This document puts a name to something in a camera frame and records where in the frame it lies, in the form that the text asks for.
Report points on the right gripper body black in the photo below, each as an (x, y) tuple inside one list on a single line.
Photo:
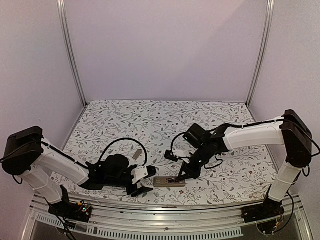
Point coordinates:
[(196, 171)]

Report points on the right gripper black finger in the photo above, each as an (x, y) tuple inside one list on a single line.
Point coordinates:
[(184, 168), (186, 176)]

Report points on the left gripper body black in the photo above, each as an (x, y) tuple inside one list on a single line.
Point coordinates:
[(130, 191)]

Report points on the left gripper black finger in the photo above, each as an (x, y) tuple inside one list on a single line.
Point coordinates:
[(151, 171), (141, 190)]

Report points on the grey remote control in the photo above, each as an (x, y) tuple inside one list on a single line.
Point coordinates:
[(161, 182)]

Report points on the grey battery compartment cover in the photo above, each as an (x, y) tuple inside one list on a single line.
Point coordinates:
[(137, 154)]

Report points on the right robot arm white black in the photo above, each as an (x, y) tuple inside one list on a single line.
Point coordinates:
[(288, 130)]

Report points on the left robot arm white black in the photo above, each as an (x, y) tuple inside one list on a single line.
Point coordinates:
[(28, 153)]

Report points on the floral patterned table mat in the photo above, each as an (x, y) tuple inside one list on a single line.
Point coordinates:
[(110, 127)]

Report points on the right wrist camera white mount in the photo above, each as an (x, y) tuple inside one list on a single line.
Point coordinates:
[(169, 155)]

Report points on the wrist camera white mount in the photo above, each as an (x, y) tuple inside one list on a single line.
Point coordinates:
[(138, 174), (169, 155)]

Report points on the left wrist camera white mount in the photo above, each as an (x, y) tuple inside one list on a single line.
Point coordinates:
[(138, 174)]

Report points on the aluminium front rail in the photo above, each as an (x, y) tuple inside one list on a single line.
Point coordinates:
[(117, 220)]

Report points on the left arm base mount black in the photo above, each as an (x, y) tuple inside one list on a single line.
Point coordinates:
[(80, 211)]

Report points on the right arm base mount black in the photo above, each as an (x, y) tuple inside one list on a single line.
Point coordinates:
[(267, 215)]

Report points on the right aluminium frame post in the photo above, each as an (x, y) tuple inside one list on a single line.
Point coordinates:
[(270, 5)]

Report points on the aluminium frame post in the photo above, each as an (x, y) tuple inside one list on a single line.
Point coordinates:
[(270, 5), (70, 51)]

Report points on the left aluminium frame post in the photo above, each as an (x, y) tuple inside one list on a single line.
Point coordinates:
[(70, 51)]

